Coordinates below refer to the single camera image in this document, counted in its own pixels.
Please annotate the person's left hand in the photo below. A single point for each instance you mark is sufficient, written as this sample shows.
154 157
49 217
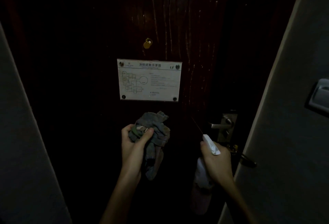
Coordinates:
131 151

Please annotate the white spray bottle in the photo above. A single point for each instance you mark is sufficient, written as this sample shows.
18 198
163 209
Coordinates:
204 175

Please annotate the person's right forearm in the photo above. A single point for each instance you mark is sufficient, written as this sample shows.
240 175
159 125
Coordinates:
239 203

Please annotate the person's left thumb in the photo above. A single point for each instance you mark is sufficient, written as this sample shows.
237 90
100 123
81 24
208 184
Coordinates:
144 137

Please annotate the white evacuation plan sign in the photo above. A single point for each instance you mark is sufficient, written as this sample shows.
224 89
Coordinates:
149 80

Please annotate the brass peephole cover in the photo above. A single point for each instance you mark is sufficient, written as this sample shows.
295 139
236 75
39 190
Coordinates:
147 43

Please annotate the person's left forearm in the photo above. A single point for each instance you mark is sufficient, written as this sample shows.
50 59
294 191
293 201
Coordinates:
120 198

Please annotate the grey cleaning rag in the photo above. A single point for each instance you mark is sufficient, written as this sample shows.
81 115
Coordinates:
154 139

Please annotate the person's right hand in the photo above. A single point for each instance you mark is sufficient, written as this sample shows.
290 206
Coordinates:
218 162

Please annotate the dark wooden door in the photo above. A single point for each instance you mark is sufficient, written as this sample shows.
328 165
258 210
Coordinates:
144 38

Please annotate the grey wall switch panel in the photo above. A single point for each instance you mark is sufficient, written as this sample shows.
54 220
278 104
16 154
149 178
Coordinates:
318 97

